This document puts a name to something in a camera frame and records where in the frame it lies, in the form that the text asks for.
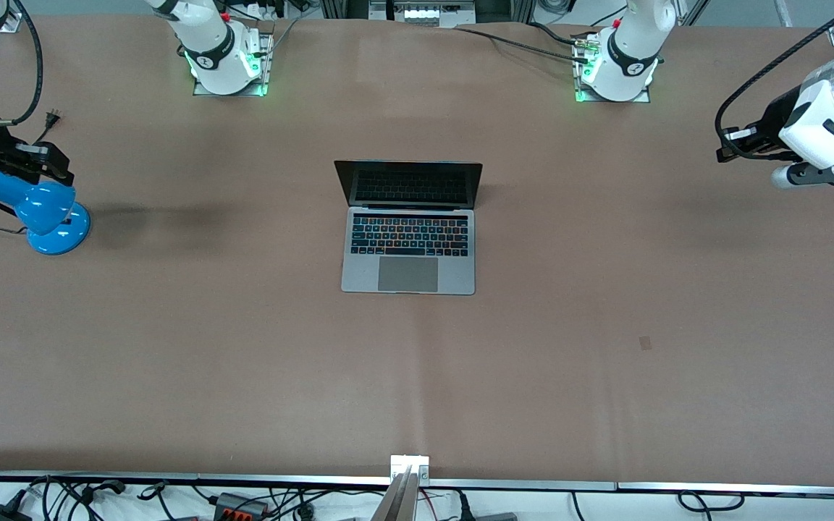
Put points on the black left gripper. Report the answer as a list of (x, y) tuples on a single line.
[(773, 120)]

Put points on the grey laptop with black keyboard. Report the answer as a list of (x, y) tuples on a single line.
[(410, 239)]

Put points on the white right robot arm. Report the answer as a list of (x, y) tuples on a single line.
[(214, 43)]

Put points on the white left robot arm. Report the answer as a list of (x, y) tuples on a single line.
[(634, 51)]

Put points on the blue desk lamp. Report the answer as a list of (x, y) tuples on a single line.
[(48, 210)]

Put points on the brown table cover sheet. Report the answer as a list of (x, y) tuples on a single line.
[(605, 289)]

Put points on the white power strip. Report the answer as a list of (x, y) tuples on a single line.
[(420, 14)]

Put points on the black power adapter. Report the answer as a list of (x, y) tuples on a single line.
[(1, 512)]

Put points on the grey red connector box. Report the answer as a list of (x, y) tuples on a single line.
[(239, 505)]

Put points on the black power plug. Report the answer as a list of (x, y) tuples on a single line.
[(464, 508)]

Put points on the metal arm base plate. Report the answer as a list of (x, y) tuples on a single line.
[(203, 90), (641, 96)]

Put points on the metal table edge rail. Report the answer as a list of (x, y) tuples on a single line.
[(533, 485)]

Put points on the aluminium camera mount pole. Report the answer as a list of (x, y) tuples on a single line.
[(402, 499)]

